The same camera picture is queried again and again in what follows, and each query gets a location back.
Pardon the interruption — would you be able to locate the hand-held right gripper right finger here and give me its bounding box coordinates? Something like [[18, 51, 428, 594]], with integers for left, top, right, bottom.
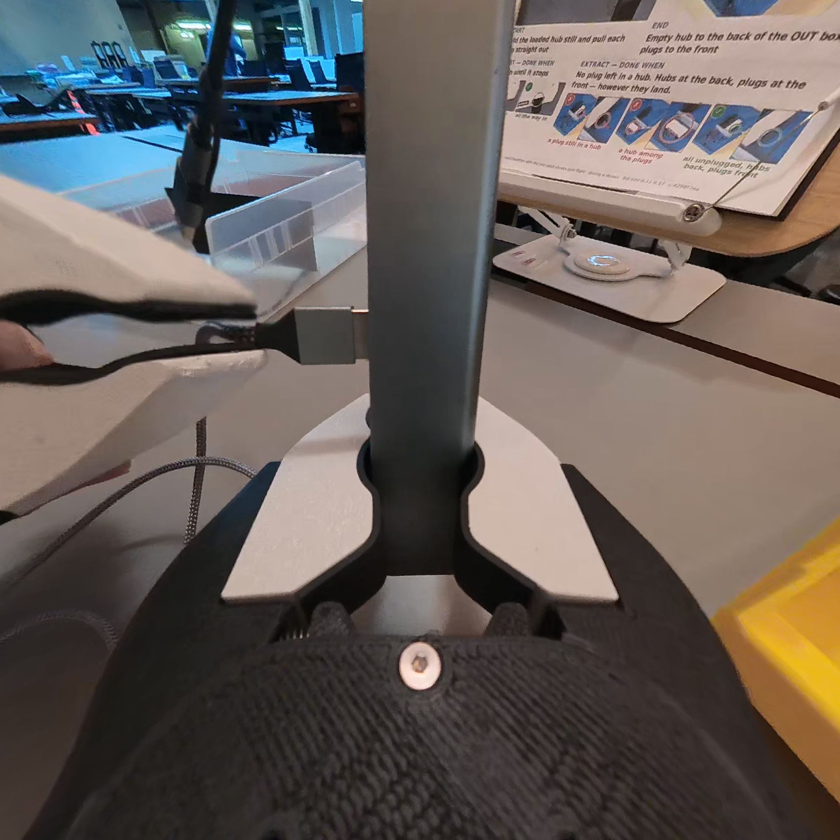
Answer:
[[453, 397, 619, 618]]

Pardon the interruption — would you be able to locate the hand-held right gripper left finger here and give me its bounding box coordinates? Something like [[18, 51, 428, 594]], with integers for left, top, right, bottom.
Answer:
[[222, 394, 388, 608]]

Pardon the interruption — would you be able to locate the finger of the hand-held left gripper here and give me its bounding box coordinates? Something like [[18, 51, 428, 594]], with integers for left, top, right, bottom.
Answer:
[[0, 172, 258, 327], [0, 346, 270, 517]]

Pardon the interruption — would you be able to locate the black hub cable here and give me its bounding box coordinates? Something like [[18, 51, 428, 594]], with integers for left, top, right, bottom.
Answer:
[[172, 0, 238, 253]]

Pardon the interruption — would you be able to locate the grey braided usb cable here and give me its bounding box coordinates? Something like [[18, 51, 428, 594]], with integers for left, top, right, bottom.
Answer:
[[0, 305, 371, 651]]

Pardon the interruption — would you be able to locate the grey usb hub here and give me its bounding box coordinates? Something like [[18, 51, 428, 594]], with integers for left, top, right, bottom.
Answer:
[[362, 0, 516, 577]]

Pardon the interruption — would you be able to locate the person's left hand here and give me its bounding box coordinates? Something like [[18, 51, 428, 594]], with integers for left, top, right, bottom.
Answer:
[[0, 323, 55, 373]]

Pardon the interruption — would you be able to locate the clear plastic tray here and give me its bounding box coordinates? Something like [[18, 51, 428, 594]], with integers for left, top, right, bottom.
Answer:
[[62, 147, 368, 316]]

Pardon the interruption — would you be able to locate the wooden office desk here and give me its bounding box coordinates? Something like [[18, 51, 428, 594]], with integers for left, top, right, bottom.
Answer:
[[223, 92, 363, 152]]

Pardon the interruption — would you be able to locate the yellow plastic bin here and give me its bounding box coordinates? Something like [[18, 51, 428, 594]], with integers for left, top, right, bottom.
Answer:
[[712, 532, 840, 785]]

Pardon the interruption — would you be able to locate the printed instruction sheet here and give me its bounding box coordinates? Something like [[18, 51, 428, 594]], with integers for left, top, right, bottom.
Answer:
[[499, 0, 840, 217]]

